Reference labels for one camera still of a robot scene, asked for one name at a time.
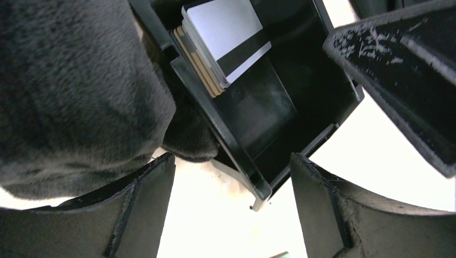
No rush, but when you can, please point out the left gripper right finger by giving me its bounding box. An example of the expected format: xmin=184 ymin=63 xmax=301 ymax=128
xmin=290 ymin=154 xmax=455 ymax=257

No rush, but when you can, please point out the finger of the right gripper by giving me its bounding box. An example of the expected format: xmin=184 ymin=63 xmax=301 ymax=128
xmin=323 ymin=1 xmax=455 ymax=178

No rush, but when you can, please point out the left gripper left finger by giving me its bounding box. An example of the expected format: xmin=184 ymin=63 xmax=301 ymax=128
xmin=1 ymin=153 xmax=175 ymax=257

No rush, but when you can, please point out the green leather card holder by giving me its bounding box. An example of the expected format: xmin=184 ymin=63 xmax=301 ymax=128
xmin=270 ymin=251 xmax=290 ymax=258

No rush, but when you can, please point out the black plastic card tray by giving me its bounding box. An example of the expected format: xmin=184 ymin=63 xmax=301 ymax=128
xmin=130 ymin=1 xmax=364 ymax=211

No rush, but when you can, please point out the stack of white cards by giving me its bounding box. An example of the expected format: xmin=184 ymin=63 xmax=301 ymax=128
xmin=173 ymin=0 xmax=272 ymax=98

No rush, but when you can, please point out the black floral patterned blanket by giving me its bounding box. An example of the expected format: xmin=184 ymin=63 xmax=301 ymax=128
xmin=1 ymin=1 xmax=219 ymax=200

